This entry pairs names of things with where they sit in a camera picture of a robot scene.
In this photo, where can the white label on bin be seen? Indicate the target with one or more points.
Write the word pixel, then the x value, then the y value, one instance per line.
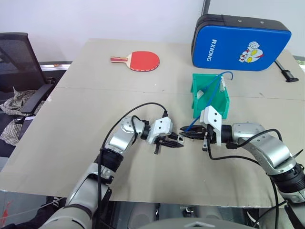
pixel 223 84

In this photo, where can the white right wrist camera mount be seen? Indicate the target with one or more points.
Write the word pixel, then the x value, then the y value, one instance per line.
pixel 213 119

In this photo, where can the small white connector piece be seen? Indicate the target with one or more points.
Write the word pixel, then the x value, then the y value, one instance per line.
pixel 200 93

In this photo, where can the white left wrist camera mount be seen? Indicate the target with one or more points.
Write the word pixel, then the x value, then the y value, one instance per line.
pixel 162 126

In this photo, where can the grey robot torso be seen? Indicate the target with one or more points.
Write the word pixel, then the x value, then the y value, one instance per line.
pixel 197 224

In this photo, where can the checkered cloth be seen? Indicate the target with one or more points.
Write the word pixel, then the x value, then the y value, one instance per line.
pixel 14 105

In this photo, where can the blue RXIONG kick pad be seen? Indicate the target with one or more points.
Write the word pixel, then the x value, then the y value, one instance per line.
pixel 236 45

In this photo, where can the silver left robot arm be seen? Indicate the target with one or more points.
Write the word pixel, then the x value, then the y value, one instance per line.
pixel 119 140

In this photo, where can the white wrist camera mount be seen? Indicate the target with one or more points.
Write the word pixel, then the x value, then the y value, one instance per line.
pixel 213 119
pixel 162 126

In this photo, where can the black mesh office chair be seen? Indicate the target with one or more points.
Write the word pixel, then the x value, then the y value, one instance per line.
pixel 21 59

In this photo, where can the black vertical pole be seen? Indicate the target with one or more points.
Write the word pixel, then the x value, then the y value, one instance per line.
pixel 206 7

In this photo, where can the red table tennis paddle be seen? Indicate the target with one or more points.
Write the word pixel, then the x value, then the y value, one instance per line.
pixel 144 60

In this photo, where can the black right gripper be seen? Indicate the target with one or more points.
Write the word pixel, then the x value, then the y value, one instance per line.
pixel 205 140

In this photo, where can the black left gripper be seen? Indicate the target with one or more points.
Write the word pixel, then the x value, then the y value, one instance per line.
pixel 157 146

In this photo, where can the black shoe with white laces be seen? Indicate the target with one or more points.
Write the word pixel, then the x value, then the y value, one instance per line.
pixel 51 206

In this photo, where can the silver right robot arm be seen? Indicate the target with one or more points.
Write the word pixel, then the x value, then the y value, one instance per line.
pixel 264 145

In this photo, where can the green plastic bin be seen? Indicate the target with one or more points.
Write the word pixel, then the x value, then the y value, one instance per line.
pixel 215 105

